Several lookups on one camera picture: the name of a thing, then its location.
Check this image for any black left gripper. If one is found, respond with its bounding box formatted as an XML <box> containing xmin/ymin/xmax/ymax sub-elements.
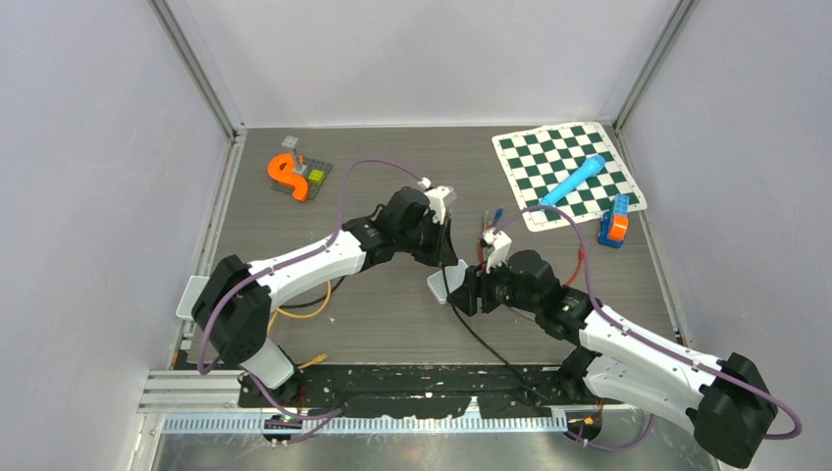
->
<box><xmin>395</xmin><ymin>213</ymin><xmax>457</xmax><ymax>267</ymax></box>

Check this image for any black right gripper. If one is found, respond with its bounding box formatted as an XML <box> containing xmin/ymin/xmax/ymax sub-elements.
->
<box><xmin>446</xmin><ymin>253</ymin><xmax>540</xmax><ymax>318</ymax></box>

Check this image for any white network switch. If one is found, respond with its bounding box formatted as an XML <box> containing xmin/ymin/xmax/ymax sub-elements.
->
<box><xmin>427</xmin><ymin>259</ymin><xmax>468</xmax><ymax>304</ymax></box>

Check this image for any black ethernet cable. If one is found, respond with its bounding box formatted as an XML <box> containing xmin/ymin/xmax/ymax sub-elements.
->
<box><xmin>441</xmin><ymin>217</ymin><xmax>567</xmax><ymax>407</ymax></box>

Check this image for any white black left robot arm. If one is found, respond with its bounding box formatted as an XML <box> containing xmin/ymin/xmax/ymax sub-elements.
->
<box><xmin>189</xmin><ymin>185</ymin><xmax>458</xmax><ymax>406</ymax></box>

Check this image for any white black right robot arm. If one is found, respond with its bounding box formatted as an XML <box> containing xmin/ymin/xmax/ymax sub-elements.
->
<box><xmin>447</xmin><ymin>250</ymin><xmax>778</xmax><ymax>468</ymax></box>

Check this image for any green white chessboard mat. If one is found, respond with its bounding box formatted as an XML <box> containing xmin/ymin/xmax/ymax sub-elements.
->
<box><xmin>492</xmin><ymin>122</ymin><xmax>648</xmax><ymax>224</ymax></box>

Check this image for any grey lego baseplate with bricks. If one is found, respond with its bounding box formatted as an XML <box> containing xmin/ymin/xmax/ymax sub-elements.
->
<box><xmin>267</xmin><ymin>152</ymin><xmax>333</xmax><ymax>202</ymax></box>

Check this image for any light blue toy microphone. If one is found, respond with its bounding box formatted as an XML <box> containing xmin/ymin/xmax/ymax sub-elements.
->
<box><xmin>540</xmin><ymin>154</ymin><xmax>605</xmax><ymax>206</ymax></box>

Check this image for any orange S-shaped toy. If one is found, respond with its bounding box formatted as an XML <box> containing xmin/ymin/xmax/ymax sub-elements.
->
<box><xmin>267</xmin><ymin>152</ymin><xmax>309</xmax><ymax>202</ymax></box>

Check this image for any small grey lego tile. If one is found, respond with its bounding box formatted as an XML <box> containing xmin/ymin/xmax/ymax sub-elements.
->
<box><xmin>282</xmin><ymin>135</ymin><xmax>299</xmax><ymax>148</ymax></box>

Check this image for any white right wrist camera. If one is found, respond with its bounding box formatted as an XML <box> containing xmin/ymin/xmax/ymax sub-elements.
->
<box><xmin>482</xmin><ymin>228</ymin><xmax>512</xmax><ymax>274</ymax></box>

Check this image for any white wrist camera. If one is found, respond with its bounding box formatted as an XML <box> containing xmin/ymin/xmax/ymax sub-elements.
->
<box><xmin>482</xmin><ymin>228</ymin><xmax>512</xmax><ymax>274</ymax></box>
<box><xmin>424</xmin><ymin>185</ymin><xmax>456</xmax><ymax>225</ymax></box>

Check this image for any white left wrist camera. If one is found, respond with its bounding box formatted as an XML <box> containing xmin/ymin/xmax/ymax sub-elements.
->
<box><xmin>424</xmin><ymin>185</ymin><xmax>456</xmax><ymax>225</ymax></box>

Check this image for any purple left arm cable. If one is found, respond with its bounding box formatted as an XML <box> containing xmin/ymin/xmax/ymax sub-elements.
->
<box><xmin>195</xmin><ymin>157</ymin><xmax>431</xmax><ymax>445</ymax></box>

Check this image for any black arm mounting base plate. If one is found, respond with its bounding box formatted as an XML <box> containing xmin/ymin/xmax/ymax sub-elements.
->
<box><xmin>273</xmin><ymin>364</ymin><xmax>608</xmax><ymax>419</ymax></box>

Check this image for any black cable at left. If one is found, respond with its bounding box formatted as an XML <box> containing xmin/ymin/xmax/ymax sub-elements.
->
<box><xmin>283</xmin><ymin>276</ymin><xmax>347</xmax><ymax>311</ymax></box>

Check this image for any aluminium frame rail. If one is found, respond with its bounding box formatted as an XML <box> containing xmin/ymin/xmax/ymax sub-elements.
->
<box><xmin>139</xmin><ymin>358</ymin><xmax>714</xmax><ymax>418</ymax></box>

